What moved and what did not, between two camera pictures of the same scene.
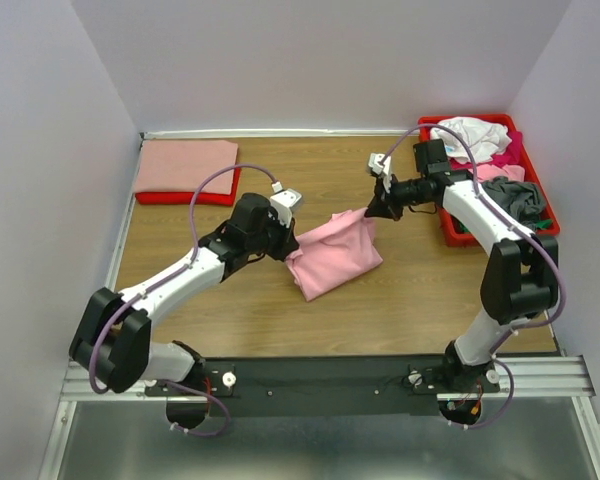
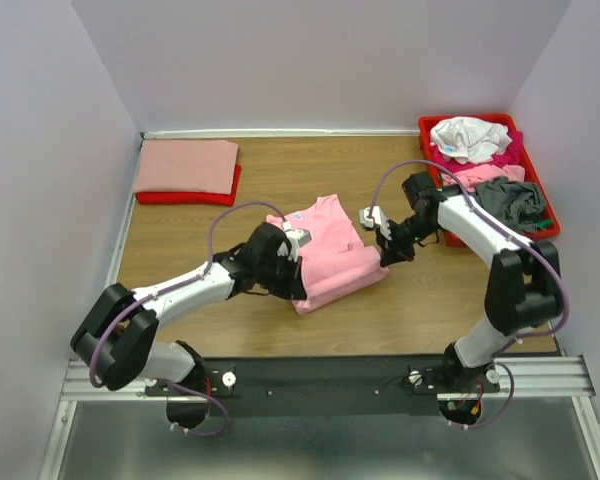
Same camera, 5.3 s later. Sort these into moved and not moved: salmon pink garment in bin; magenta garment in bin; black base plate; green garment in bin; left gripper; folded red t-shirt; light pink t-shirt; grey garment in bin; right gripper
Moved: light pink t-shirt; right gripper; left gripper
Not moved: green garment in bin; salmon pink garment in bin; grey garment in bin; black base plate; magenta garment in bin; folded red t-shirt
